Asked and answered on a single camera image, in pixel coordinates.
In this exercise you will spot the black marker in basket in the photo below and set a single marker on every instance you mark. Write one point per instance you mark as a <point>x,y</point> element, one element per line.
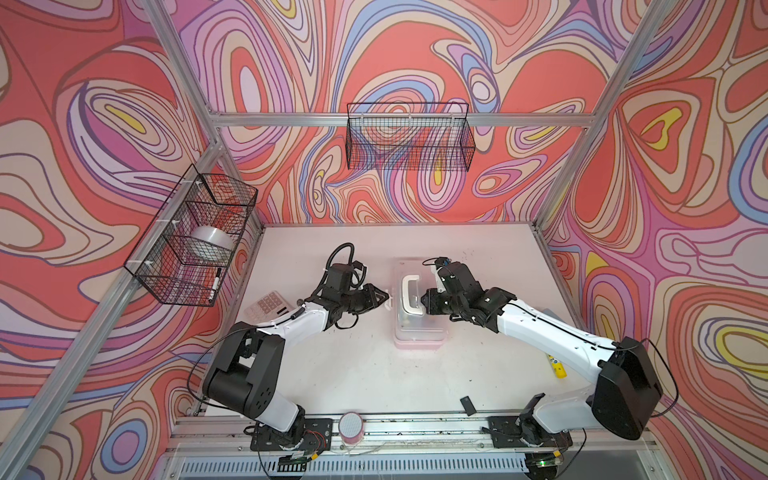
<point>215,285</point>

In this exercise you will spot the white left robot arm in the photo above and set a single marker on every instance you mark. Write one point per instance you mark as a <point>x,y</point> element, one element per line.
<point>244,373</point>

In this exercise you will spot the grey duct tape roll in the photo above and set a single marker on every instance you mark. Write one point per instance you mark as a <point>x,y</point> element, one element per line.
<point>210,244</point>

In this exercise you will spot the yellow glue stick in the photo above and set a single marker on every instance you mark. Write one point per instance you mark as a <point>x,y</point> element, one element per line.
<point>557,367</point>

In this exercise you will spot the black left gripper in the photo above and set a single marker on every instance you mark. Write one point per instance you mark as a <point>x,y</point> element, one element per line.
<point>370,299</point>

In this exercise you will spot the black wire basket left wall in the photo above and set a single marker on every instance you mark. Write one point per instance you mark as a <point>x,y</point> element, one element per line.
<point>185,255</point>

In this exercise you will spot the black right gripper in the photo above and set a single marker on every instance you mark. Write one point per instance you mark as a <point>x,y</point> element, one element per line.
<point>431,306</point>

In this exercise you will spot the pink plastic tool box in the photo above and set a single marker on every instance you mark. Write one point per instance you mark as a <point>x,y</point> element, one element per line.
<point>413,327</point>

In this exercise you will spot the black wire basket back wall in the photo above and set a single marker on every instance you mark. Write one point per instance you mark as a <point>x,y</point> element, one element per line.
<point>409,136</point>

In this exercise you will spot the black wire basket wall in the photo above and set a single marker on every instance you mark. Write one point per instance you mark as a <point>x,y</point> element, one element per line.
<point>409,136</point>
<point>185,255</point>

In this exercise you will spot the small black clip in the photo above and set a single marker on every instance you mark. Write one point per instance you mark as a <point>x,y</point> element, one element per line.
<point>468,406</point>

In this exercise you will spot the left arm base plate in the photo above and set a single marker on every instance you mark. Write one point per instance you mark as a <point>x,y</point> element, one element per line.
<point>307,436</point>

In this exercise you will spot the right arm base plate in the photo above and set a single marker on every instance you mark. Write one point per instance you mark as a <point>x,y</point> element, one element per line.
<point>513,432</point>

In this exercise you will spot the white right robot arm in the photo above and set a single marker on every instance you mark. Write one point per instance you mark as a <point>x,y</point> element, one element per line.
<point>623,390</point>

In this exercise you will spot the pink white calculator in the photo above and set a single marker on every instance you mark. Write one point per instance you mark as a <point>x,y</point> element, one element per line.
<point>267,309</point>

